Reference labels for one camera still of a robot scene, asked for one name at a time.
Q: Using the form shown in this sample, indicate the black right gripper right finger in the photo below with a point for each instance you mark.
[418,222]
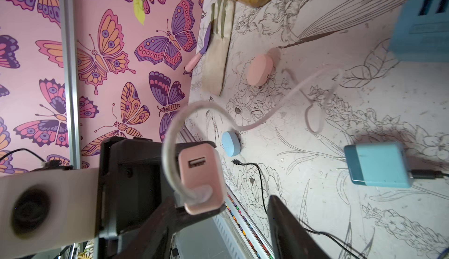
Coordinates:
[289,239]

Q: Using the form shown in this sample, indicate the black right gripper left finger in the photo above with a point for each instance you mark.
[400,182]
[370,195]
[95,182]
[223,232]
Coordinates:
[154,237]

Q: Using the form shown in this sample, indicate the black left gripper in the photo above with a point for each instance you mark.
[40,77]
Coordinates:
[131,186]

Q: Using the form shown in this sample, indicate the pink usb charger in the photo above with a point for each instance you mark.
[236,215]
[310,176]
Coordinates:
[201,172]

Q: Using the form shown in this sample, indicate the pink earbud case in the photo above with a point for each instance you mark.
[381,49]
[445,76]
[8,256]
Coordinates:
[262,66]

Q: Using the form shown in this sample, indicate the blue earbud case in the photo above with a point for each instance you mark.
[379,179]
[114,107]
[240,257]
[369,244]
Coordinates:
[231,143]

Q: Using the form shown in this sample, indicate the teal usb charger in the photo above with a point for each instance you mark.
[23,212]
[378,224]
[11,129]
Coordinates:
[378,165]

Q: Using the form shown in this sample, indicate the beige striped cloth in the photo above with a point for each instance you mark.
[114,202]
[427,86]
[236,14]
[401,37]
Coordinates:
[214,64]

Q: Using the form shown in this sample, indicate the blue power strip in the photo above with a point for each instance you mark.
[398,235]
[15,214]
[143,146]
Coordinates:
[421,33]

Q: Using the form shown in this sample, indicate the aluminium cage frame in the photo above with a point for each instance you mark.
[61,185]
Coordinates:
[68,27]

